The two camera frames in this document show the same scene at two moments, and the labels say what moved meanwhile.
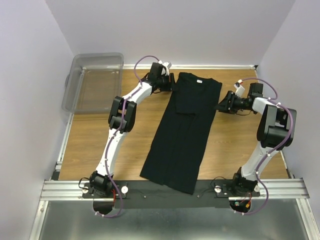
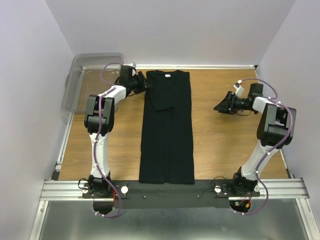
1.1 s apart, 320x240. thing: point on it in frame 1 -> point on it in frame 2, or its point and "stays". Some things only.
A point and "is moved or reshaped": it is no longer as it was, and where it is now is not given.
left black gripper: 169,86 -> 143,84
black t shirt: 177,152 is moved or reshaped
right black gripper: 223,106 stays
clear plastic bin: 93,82 stays
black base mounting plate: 207,194 stays
